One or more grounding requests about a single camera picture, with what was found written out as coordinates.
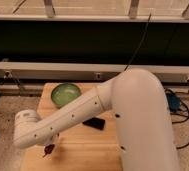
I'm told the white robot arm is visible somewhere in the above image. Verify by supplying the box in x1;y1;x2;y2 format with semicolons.
13;68;180;171

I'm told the green ceramic bowl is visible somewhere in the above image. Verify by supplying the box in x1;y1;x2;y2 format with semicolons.
51;83;81;108

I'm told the black smartphone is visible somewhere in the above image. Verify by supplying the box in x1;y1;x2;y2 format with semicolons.
83;117;105;130

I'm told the blue power box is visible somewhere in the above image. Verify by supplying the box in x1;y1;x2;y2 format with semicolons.
166;93;180;112

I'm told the black hanging cable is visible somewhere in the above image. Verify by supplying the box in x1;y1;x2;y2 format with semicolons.
123;13;153;72

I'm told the black cable on floor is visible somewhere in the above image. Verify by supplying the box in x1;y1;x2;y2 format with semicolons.
164;88;189;150

